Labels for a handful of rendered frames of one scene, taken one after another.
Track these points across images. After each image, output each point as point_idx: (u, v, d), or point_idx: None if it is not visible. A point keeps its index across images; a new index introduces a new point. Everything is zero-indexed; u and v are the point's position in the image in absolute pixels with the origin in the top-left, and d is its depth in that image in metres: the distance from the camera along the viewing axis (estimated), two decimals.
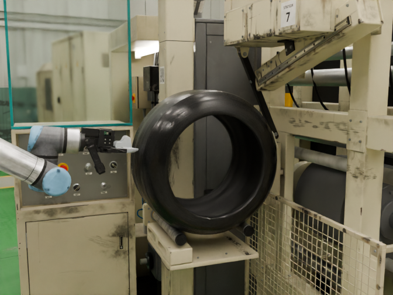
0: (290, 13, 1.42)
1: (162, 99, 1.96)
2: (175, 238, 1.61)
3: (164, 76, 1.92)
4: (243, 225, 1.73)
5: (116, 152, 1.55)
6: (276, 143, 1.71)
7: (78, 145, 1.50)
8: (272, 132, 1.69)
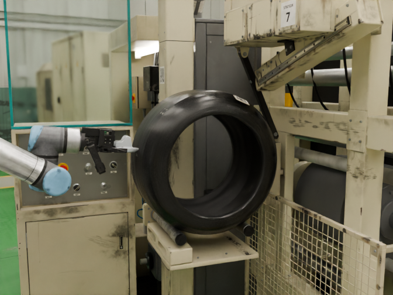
0: (290, 13, 1.42)
1: (162, 99, 1.96)
2: (182, 244, 1.62)
3: (164, 76, 1.92)
4: (244, 234, 1.73)
5: (117, 151, 1.55)
6: (245, 100, 1.64)
7: (78, 145, 1.50)
8: (234, 97, 1.62)
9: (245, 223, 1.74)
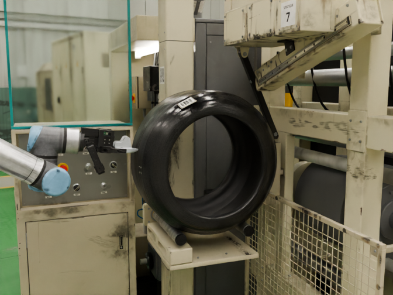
0: (290, 13, 1.42)
1: (162, 99, 1.96)
2: (185, 235, 1.62)
3: (164, 76, 1.92)
4: None
5: (116, 152, 1.55)
6: (190, 99, 1.56)
7: (77, 145, 1.50)
8: (179, 106, 1.55)
9: (240, 230, 1.74)
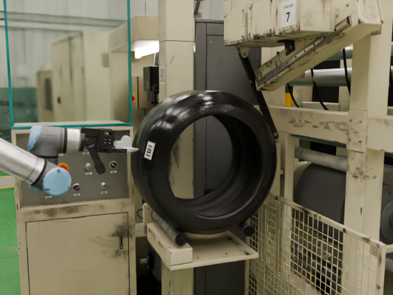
0: (290, 13, 1.42)
1: (162, 99, 1.96)
2: (175, 238, 1.61)
3: (164, 76, 1.92)
4: (243, 225, 1.73)
5: (116, 152, 1.55)
6: (150, 145, 1.53)
7: (78, 145, 1.50)
8: (148, 158, 1.53)
9: None
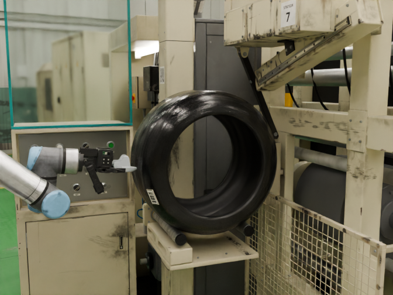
0: (290, 13, 1.42)
1: (162, 99, 1.96)
2: (184, 235, 1.62)
3: (164, 76, 1.92)
4: None
5: (115, 172, 1.56)
6: (150, 192, 1.56)
7: (76, 165, 1.51)
8: (156, 203, 1.57)
9: (240, 230, 1.74)
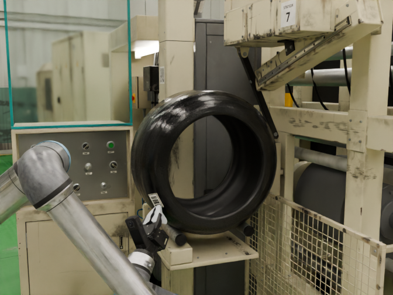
0: (290, 13, 1.42)
1: (162, 99, 1.96)
2: (186, 239, 1.62)
3: (164, 76, 1.92)
4: None
5: None
6: (152, 196, 1.57)
7: None
8: None
9: (240, 226, 1.74)
